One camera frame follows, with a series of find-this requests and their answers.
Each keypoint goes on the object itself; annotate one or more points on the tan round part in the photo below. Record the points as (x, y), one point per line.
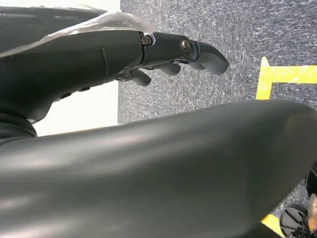
(313, 213)

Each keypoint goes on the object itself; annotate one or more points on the robot left arm ribbed sleeve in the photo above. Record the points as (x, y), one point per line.
(12, 128)

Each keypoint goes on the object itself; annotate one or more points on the black round part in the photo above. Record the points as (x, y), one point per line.
(312, 180)

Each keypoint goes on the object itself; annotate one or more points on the black spoked wheel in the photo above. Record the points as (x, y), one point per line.
(292, 220)

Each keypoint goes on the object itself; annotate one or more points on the yellow floor tape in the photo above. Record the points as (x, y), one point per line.
(284, 75)
(272, 224)

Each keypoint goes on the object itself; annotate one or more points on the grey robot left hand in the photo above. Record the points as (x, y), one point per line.
(74, 65)

